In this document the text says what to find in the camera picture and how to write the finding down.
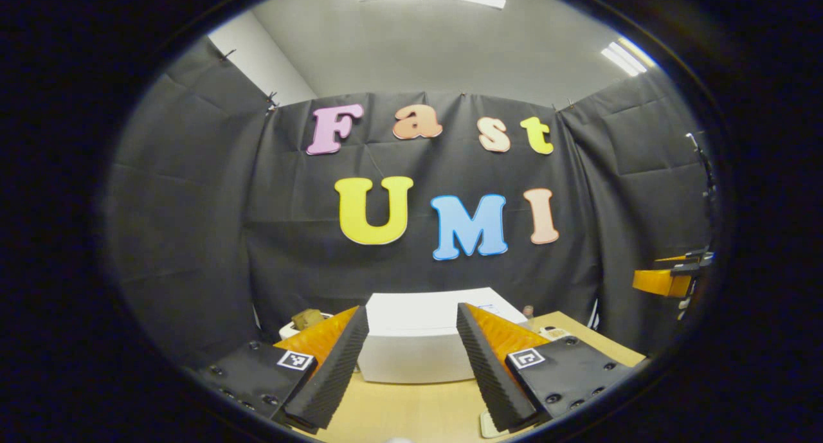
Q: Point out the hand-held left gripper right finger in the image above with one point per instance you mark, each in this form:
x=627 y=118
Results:
x=492 y=372

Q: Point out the black backdrop cloth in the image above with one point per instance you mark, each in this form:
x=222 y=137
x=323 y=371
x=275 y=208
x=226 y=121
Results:
x=193 y=237

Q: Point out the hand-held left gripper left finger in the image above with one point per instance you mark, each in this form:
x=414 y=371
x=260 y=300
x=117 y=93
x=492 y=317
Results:
x=337 y=369

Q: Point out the white toaster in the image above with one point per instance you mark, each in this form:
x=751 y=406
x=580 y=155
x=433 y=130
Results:
x=289 y=332

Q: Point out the small ceiling light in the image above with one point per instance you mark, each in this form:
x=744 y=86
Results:
x=627 y=57

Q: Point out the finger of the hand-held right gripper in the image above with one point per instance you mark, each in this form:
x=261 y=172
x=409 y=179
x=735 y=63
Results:
x=662 y=282
x=675 y=259

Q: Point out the white microwave oven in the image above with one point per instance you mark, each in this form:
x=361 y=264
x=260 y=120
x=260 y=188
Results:
x=418 y=340

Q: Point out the white divided plate with grains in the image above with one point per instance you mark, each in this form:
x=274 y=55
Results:
x=553 y=333

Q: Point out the clear bottle red label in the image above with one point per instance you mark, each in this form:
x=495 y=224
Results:
x=528 y=312

